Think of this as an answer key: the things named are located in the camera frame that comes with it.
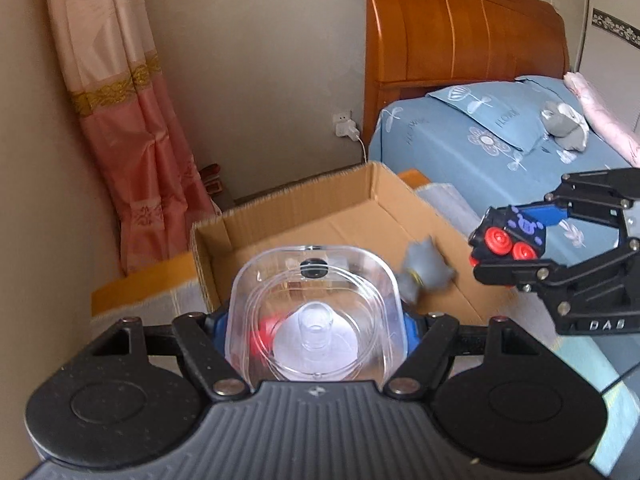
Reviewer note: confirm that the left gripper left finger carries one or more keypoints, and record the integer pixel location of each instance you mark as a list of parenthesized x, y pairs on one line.
[(210, 373)]

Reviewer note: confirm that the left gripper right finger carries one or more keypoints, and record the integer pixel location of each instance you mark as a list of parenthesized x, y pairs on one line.
[(428, 366)]

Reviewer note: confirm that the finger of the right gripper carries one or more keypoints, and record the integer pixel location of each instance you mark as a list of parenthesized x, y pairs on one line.
[(604, 197), (616, 263)]

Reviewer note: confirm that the black and red toy locomotive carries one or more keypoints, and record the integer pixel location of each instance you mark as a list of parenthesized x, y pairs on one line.
[(507, 233)]

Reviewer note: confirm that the clear plastic lidded container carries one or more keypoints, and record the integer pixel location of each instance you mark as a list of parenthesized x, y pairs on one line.
[(343, 318)]

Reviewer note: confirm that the checked green grey blanket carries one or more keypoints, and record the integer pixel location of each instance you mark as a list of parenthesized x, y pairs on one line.
[(188, 297)]

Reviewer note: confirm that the pink folded blanket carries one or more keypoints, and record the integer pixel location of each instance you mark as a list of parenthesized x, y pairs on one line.
[(601, 120)]

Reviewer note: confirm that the grey plush toy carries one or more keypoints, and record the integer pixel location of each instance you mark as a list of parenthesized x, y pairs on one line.
[(567, 127)]

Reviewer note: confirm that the wooden bench edge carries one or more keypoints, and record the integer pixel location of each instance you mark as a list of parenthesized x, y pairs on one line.
[(146, 283)]

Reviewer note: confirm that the grey cat figurine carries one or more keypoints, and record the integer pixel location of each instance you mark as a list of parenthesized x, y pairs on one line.
[(423, 269)]

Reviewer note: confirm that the blue floral pillow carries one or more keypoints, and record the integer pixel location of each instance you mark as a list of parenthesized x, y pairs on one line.
[(509, 110)]

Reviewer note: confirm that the brown cardboard box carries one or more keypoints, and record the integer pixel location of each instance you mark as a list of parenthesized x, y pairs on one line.
[(367, 207)]

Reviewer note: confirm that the blue floral bed sheet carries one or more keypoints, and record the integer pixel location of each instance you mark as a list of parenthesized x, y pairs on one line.
[(448, 147)]

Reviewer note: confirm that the wooden bed headboard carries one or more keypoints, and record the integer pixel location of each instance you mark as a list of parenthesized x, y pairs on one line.
[(414, 45)]

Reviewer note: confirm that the pink curtain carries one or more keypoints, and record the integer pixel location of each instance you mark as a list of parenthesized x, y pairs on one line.
[(112, 73)]

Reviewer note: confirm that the white wall charger plug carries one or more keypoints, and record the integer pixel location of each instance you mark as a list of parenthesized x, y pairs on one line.
[(345, 127)]

